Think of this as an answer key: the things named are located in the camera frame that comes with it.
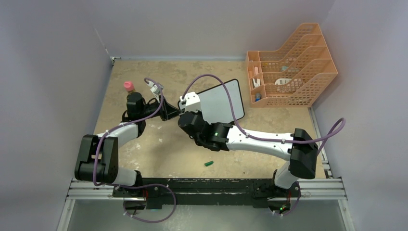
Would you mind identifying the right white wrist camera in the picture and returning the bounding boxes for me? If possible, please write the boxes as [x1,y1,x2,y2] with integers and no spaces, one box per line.
[178,91,201,112]

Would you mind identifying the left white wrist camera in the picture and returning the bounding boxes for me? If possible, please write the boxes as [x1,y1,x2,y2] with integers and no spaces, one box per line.
[148,81,163,102]

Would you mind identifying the orange plastic file organizer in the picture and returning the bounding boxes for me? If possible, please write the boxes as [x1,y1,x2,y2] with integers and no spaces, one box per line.
[245,23,338,108]

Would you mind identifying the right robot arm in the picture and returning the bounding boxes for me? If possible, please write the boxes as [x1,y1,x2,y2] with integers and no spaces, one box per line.
[178,112,318,196]

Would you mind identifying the blue capped small bottle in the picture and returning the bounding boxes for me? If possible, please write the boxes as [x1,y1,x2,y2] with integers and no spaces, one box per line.
[255,93,262,102]

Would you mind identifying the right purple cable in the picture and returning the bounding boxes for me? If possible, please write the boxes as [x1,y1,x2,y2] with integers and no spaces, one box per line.
[181,74,346,218]

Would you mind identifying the aluminium frame rail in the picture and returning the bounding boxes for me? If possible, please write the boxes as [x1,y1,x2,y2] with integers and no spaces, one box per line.
[57,178,355,231]

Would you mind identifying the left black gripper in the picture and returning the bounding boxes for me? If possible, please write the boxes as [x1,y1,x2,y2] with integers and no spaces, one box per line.
[140,95,182,122]

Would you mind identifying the pink capped spice bottle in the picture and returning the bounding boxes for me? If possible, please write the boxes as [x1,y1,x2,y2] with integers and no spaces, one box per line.
[124,81,135,96]

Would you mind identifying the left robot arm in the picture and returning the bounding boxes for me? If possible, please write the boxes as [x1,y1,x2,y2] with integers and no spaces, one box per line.
[74,92,181,197]

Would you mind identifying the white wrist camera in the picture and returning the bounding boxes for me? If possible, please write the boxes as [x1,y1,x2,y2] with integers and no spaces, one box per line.
[178,91,201,112]
[148,81,163,102]

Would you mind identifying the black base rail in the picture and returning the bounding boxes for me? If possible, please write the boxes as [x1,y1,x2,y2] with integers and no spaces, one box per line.
[113,178,300,209]

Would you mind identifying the white stapler in organizer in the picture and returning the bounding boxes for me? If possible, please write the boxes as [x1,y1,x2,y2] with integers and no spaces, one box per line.
[252,78,261,89]

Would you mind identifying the green marker cap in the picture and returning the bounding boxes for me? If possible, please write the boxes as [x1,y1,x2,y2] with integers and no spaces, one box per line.
[204,161,214,167]

